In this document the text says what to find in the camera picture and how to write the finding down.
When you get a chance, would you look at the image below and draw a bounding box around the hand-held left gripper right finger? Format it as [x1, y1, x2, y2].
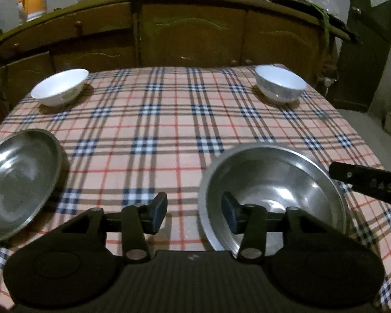
[221, 191, 317, 262]

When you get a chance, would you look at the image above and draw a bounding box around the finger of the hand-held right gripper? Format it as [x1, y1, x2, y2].
[329, 161, 391, 209]

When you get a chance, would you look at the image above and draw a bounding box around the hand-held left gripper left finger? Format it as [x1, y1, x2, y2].
[62, 192, 168, 263]

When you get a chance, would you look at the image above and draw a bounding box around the stainless steel bowl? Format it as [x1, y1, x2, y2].
[198, 143, 350, 252]

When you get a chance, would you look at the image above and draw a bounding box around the plaid tablecloth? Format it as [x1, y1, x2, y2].
[0, 63, 391, 312]

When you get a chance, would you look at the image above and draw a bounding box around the dark green door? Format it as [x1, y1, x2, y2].
[332, 0, 391, 112]

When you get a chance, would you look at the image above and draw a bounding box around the white ceramic bowl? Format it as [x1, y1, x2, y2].
[31, 68, 89, 107]
[255, 64, 308, 105]

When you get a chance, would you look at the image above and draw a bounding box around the stainless steel plate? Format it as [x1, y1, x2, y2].
[0, 129, 63, 243]

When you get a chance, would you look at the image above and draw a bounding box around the green cloth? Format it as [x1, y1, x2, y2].
[280, 0, 350, 57]

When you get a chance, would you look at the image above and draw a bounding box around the wooden sideboard cabinet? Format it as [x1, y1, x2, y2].
[0, 0, 350, 112]

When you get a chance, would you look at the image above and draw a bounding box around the orange electric kettle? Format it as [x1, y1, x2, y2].
[17, 0, 48, 23]

